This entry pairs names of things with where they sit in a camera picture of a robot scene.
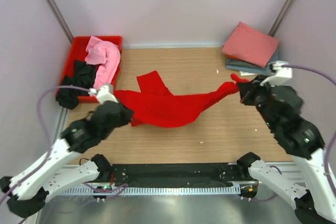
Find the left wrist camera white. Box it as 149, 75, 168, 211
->
88, 84, 119, 104

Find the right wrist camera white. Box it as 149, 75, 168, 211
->
260, 61, 292, 87

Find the black t-shirt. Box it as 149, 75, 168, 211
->
56, 60, 97, 110

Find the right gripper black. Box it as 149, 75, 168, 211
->
238, 74, 280, 130

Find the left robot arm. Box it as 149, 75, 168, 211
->
1, 101, 133, 218

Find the folded grey-blue t-shirt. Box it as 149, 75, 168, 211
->
226, 48, 279, 76

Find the folded salmon t-shirt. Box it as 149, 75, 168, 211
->
222, 22, 280, 67

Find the folded dark grey t-shirt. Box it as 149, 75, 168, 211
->
226, 57, 267, 70

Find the red t-shirt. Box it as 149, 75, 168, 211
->
114, 71, 248, 128

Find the red plastic bin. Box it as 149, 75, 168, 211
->
59, 36, 122, 104

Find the aluminium frame rail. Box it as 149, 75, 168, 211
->
56, 162, 306, 184

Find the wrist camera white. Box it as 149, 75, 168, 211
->
260, 61, 292, 87
88, 84, 119, 104

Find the pink t-shirt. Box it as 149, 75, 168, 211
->
85, 36, 121, 89

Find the folded white cloth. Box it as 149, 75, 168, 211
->
239, 71, 256, 77

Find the white slotted cable duct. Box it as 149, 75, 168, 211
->
60, 185, 240, 196

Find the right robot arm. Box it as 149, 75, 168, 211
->
236, 76, 335, 223

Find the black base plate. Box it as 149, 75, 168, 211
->
112, 163, 255, 188

